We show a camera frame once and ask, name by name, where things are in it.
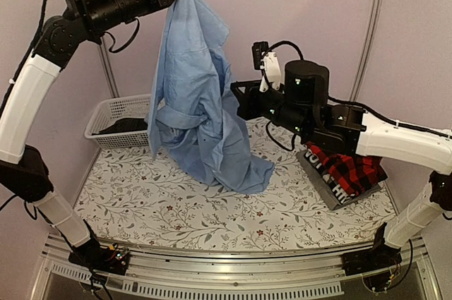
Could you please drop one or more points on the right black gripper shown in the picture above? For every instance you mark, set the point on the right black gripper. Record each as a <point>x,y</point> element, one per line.
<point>245,99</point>

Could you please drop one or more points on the light blue long sleeve shirt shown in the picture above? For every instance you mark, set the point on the light blue long sleeve shirt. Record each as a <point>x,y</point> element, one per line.
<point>193,112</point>

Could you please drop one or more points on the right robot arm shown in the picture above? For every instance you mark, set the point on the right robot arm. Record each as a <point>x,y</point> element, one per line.
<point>302,106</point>

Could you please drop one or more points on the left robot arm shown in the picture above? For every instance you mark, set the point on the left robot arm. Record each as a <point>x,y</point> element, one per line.
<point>56,40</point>

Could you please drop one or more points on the grey folded shirt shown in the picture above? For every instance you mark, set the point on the grey folded shirt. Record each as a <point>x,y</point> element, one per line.
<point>366,194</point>

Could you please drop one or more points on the dark shirt in basket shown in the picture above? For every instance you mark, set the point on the dark shirt in basket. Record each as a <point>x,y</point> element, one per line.
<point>125,125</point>

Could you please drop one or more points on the red black plaid shirt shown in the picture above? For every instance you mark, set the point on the red black plaid shirt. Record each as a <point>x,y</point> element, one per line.
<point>355,174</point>

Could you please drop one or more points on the white plastic basket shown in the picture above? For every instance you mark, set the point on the white plastic basket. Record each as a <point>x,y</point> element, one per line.
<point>108,112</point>

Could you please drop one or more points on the black shirt white letters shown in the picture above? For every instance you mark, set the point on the black shirt white letters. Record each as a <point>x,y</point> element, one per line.
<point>330,191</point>

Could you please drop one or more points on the floral table mat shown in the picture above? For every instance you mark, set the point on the floral table mat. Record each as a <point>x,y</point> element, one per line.
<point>135,196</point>

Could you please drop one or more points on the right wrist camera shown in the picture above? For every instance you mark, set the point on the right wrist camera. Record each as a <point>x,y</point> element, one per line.
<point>266,61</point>

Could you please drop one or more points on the left aluminium post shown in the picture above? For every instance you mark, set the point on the left aluminium post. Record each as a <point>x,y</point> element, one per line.
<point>108,70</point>

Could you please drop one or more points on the aluminium post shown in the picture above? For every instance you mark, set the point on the aluminium post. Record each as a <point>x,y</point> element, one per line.
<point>372,26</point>
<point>108,70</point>

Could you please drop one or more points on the right aluminium post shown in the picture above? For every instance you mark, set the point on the right aluminium post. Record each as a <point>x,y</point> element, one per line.
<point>372,26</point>

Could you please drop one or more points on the aluminium front rail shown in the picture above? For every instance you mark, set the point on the aluminium front rail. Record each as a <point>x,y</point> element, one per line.
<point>176,273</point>

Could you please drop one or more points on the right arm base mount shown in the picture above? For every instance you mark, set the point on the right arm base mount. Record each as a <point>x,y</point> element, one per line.
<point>377,257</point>

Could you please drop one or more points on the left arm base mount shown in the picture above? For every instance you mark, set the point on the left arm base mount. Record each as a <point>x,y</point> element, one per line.
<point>94,256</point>

